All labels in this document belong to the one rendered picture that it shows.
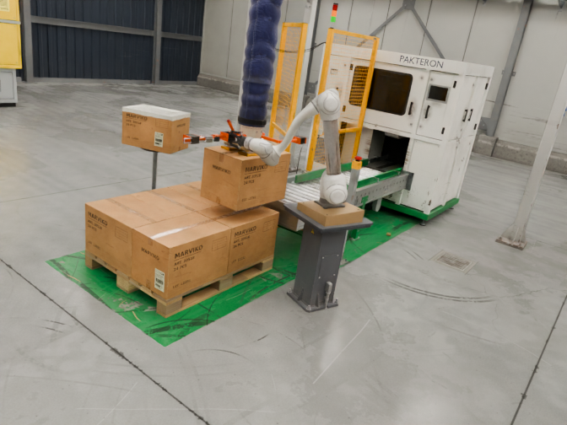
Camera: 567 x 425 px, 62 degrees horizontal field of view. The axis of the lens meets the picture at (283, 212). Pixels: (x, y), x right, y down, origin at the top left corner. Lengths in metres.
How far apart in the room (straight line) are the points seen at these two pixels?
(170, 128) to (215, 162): 1.59
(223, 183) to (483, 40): 9.73
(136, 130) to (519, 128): 9.16
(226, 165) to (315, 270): 1.03
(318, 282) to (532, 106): 9.28
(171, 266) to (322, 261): 1.11
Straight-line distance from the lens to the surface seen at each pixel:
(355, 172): 4.29
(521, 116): 12.28
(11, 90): 10.67
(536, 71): 12.25
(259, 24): 3.59
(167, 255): 3.25
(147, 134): 5.32
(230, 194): 3.58
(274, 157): 3.43
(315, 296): 3.72
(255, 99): 3.62
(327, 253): 3.58
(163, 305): 3.44
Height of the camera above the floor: 1.93
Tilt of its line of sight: 20 degrees down
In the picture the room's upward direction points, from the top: 8 degrees clockwise
